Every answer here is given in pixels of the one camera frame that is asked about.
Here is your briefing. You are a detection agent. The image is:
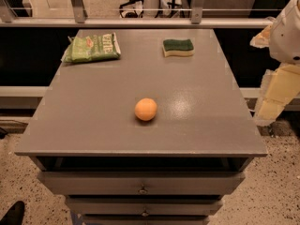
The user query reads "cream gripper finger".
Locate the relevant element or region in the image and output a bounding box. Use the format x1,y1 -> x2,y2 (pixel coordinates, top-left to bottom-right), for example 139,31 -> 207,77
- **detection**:
255,64 -> 300,121

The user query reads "green jalapeno chip bag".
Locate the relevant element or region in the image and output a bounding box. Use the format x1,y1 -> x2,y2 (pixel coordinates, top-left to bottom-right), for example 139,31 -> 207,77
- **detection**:
62,33 -> 121,64

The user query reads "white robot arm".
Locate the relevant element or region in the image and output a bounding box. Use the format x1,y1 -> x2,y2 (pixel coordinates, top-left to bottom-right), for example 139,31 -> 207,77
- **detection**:
250,0 -> 300,127

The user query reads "green and yellow sponge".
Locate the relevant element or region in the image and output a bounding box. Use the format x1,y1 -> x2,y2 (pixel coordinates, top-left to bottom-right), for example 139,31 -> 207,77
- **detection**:
162,39 -> 195,57

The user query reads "orange fruit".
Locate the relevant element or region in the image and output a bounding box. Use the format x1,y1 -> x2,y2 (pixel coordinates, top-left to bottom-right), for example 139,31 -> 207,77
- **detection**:
134,98 -> 158,121

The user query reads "office chair base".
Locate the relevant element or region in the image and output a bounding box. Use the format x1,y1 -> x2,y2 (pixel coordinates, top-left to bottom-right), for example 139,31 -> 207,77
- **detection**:
119,0 -> 183,19

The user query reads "grey drawer cabinet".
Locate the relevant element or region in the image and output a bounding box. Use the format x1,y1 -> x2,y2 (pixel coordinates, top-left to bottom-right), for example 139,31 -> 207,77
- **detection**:
16,29 -> 266,225

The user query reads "metal railing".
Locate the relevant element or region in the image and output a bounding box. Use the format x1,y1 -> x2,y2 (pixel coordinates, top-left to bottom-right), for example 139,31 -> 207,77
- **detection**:
0,0 -> 273,29

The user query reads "black shoe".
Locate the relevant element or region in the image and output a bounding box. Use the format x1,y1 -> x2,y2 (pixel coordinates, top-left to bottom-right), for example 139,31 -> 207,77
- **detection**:
0,201 -> 25,225

